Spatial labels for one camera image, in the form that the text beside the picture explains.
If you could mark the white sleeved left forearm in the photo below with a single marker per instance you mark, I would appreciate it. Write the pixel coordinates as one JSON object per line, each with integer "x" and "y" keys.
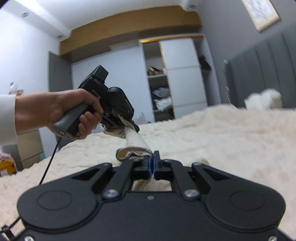
{"x": 7, "y": 122}

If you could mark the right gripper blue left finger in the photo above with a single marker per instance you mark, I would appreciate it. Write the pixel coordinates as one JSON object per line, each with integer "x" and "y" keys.
{"x": 143, "y": 169}

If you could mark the folded clothes on shelf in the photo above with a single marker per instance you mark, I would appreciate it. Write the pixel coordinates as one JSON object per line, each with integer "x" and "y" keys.
{"x": 161, "y": 99}

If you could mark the white fluffy bed blanket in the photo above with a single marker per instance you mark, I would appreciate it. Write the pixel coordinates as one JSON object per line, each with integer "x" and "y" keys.
{"x": 258, "y": 145}

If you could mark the grey drawer cabinet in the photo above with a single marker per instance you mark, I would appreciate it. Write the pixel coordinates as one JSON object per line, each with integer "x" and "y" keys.
{"x": 27, "y": 151}

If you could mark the person's left hand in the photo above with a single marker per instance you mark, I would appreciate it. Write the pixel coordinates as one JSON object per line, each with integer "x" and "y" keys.
{"x": 43, "y": 109}

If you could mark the white wardrobe with shelves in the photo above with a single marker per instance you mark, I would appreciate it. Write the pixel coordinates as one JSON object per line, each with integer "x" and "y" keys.
{"x": 184, "y": 64}

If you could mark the gold framed wall picture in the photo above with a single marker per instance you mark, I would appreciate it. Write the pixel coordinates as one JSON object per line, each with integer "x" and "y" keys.
{"x": 262, "y": 13}

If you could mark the grey padded headboard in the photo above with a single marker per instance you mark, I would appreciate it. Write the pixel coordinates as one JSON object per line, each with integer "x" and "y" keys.
{"x": 267, "y": 64}

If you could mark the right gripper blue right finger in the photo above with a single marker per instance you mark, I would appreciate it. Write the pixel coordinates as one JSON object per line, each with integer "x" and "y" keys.
{"x": 161, "y": 169}

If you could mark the beige patterned garment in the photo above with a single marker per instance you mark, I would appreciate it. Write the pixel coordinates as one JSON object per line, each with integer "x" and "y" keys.
{"x": 135, "y": 149}

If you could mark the white plush toy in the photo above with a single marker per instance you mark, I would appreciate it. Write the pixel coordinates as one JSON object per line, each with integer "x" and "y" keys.
{"x": 267, "y": 99}

